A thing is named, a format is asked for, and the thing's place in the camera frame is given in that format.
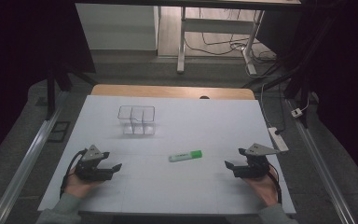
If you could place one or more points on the person's right hand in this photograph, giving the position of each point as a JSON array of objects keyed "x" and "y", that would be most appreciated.
[{"x": 265, "y": 189}]

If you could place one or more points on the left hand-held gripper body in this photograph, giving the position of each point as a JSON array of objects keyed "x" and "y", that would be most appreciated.
[{"x": 90, "y": 170}]

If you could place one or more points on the clear plastic compartment organizer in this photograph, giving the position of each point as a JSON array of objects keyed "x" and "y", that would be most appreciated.
[{"x": 136, "y": 119}]

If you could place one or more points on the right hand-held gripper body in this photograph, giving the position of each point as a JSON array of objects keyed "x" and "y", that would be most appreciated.
[{"x": 254, "y": 166}]

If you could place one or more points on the white cabinet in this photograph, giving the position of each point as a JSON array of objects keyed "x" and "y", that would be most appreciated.
[{"x": 118, "y": 28}]

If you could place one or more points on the person's left hand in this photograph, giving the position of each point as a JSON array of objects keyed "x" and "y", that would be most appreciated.
[{"x": 74, "y": 186}]

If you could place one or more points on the green highlighter pen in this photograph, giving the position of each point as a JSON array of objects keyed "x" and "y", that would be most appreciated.
[{"x": 185, "y": 156}]

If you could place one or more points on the white desk frame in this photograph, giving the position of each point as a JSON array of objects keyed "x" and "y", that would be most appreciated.
[{"x": 217, "y": 25}]

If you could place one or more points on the black floor frame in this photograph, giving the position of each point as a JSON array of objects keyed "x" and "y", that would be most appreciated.
[{"x": 59, "y": 131}]

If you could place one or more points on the small white adapter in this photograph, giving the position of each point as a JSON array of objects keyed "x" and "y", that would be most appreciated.
[{"x": 296, "y": 112}]

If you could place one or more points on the white power strip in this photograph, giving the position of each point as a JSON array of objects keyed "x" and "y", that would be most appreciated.
[{"x": 278, "y": 139}]

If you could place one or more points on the black metal stand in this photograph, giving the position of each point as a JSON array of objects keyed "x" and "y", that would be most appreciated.
[
  {"x": 56, "y": 87},
  {"x": 295, "y": 84}
]

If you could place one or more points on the aluminium rail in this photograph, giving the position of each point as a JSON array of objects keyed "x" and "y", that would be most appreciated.
[
  {"x": 320, "y": 165},
  {"x": 24, "y": 161}
]

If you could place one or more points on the white table mat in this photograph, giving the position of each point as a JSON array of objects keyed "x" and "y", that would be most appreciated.
[{"x": 180, "y": 189}]

